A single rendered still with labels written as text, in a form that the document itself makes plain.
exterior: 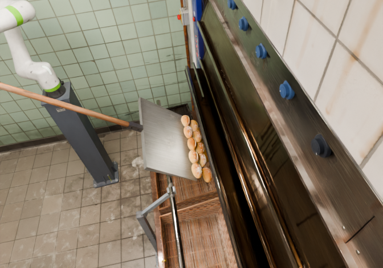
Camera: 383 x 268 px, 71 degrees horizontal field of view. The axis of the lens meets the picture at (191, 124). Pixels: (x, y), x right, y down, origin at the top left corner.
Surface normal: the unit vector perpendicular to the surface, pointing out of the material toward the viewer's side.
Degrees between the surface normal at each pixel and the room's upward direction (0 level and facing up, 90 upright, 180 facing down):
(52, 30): 90
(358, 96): 90
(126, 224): 0
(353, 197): 90
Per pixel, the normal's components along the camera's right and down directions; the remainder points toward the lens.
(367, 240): -0.98, 0.21
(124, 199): -0.07, -0.66
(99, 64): 0.18, 0.73
